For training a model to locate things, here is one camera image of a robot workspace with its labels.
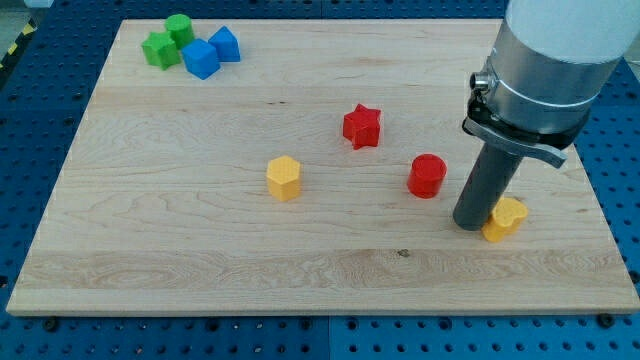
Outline red cylinder block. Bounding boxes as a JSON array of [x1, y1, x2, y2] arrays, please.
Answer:
[[407, 153, 447, 199]]

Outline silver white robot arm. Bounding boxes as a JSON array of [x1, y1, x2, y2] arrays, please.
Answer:
[[463, 0, 639, 168]]

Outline yellow hexagon block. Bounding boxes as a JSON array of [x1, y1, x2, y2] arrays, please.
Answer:
[[266, 155, 301, 202]]

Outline red star block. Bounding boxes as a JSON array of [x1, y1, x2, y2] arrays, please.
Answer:
[[342, 104, 382, 150]]

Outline wooden board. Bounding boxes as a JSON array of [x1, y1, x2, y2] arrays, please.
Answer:
[[7, 20, 639, 317]]

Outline blue cube block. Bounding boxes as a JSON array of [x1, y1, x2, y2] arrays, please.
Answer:
[[181, 39, 221, 80]]

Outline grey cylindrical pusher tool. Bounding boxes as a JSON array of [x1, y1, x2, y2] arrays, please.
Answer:
[[453, 143, 523, 231]]

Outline yellow heart block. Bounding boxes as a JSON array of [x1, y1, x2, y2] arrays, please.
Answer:
[[481, 197, 529, 243]]

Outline green cylinder block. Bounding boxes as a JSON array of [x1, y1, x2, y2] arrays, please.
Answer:
[[164, 13, 195, 49]]

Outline green star block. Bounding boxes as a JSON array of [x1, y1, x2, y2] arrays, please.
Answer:
[[141, 32, 181, 70]]

